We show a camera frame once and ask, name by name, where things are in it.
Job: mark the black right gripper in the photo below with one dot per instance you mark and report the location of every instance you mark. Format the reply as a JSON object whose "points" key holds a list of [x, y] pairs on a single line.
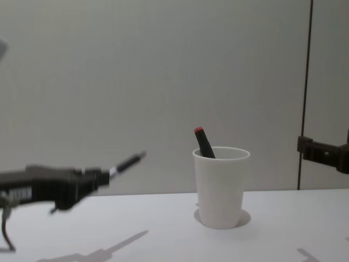
{"points": [[344, 159]]}

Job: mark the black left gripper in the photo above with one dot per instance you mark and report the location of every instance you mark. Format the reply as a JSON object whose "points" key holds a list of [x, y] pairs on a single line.
{"points": [[41, 188]]}

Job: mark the black marker with silver tip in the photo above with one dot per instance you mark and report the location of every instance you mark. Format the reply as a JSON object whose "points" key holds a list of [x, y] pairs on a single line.
{"points": [[126, 164]]}

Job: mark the white paper cup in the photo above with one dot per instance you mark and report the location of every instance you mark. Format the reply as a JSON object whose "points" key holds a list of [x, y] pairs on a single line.
{"points": [[220, 191]]}

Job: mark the black marker with red cap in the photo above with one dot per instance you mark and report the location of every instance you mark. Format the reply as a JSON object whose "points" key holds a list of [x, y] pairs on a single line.
{"points": [[205, 144]]}

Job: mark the dark vertical wall strip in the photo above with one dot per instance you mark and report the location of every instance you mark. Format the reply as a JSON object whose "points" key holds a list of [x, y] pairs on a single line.
{"points": [[305, 95]]}

